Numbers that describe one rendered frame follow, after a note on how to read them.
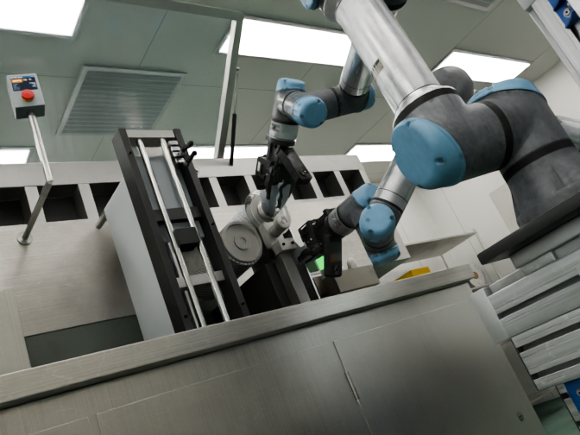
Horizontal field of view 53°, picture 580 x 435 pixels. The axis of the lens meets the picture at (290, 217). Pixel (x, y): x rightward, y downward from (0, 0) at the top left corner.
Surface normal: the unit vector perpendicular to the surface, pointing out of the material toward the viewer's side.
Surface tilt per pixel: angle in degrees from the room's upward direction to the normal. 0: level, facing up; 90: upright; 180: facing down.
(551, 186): 72
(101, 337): 90
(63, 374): 90
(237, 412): 90
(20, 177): 90
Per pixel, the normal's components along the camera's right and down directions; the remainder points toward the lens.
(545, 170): -0.54, -0.40
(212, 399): 0.52, -0.49
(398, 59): -0.22, -0.35
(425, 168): -0.86, 0.37
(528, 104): 0.14, -0.44
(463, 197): -0.77, 0.09
